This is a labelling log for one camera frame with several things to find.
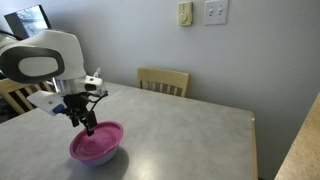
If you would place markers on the dark monitor screen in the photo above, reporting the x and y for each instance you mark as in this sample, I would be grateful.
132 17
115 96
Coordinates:
28 22

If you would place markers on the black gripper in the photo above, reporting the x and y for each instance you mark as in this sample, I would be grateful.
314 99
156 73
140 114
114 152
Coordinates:
77 105

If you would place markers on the pink plastic bowl lid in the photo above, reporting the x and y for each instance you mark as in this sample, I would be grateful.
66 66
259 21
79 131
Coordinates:
107 135

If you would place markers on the wooden chair by wall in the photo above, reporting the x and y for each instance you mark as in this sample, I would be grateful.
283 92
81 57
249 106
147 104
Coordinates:
163 81

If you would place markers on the beige wall thermostat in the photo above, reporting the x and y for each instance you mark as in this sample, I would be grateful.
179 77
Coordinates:
185 13

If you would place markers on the white light switch plate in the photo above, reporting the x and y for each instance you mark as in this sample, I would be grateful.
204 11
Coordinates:
215 12

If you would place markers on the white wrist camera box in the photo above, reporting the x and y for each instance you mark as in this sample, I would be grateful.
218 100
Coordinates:
92 84

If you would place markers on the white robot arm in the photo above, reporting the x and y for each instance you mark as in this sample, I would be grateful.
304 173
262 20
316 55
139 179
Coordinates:
55 55

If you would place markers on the blue plastic bowl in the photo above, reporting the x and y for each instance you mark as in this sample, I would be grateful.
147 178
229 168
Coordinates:
97 160

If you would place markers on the wooden chair at left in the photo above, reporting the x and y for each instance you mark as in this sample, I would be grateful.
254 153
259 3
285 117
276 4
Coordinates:
16 93

